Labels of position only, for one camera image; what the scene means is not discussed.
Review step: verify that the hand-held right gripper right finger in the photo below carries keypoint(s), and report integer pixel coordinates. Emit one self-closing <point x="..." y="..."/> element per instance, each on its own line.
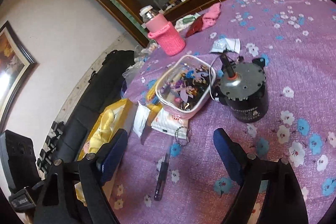
<point x="225" y="155"/>

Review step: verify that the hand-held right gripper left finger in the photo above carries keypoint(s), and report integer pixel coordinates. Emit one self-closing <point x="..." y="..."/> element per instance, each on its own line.
<point x="113" y="155"/>

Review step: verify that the yellow paper bag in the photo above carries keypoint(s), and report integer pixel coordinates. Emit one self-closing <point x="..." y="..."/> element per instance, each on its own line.
<point x="120" y="108"/>

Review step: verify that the yellow soft cloth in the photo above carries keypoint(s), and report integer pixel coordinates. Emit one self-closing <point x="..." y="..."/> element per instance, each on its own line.
<point x="103" y="124"/>

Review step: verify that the white paper tag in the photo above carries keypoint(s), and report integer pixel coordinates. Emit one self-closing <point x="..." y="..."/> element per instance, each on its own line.
<point x="140" y="119"/>

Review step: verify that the dark purple pen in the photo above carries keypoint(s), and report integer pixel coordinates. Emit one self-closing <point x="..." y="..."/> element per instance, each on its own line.
<point x="160" y="179"/>

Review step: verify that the black electric motor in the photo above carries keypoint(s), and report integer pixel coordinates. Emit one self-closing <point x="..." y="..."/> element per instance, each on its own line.
<point x="244" y="98"/>

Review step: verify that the row of black blocks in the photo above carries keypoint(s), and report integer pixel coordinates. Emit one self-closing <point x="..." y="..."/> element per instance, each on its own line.
<point x="51" y="145"/>

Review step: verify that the white packet pink print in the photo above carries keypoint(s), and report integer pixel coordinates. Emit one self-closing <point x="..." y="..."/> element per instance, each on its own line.
<point x="168" y="121"/>

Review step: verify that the yellow blue package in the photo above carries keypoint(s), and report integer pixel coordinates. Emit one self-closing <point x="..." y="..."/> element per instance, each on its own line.
<point x="153" y="100"/>

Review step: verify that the long black bag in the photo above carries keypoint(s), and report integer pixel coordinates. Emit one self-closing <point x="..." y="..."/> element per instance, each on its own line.
<point x="105" y="79"/>

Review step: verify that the clear cartoon print pouch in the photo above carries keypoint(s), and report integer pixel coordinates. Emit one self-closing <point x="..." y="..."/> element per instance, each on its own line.
<point x="183" y="87"/>

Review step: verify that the black speaker box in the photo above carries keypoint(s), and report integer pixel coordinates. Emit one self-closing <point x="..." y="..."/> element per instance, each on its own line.
<point x="15" y="155"/>

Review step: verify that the grey labelled block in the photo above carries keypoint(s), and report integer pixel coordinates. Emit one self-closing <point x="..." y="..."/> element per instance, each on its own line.
<point x="22" y="199"/>

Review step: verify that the clear plastic bags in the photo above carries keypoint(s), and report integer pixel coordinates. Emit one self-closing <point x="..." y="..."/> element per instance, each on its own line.
<point x="139" y="56"/>

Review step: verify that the torn white wrapper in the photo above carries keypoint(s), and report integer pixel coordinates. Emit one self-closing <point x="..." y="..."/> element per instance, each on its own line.
<point x="223" y="45"/>

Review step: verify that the purple floral tablecloth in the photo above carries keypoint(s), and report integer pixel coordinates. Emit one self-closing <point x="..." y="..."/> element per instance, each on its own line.
<point x="288" y="56"/>

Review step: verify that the bottle in pink knitted sleeve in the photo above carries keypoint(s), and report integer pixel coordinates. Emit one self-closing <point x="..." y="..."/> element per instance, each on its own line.
<point x="168" y="37"/>

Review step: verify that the dark red wallet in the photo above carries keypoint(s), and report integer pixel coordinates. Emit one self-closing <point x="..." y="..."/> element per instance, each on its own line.
<point x="194" y="27"/>

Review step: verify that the pink knitted cloth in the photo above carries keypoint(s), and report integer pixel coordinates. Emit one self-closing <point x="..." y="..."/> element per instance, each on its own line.
<point x="212" y="15"/>

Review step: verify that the white green cloth item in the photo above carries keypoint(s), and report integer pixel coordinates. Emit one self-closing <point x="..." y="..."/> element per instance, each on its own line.
<point x="183" y="20"/>

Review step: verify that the framed wall picture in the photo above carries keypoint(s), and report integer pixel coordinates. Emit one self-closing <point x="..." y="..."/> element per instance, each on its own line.
<point x="10" y="64"/>

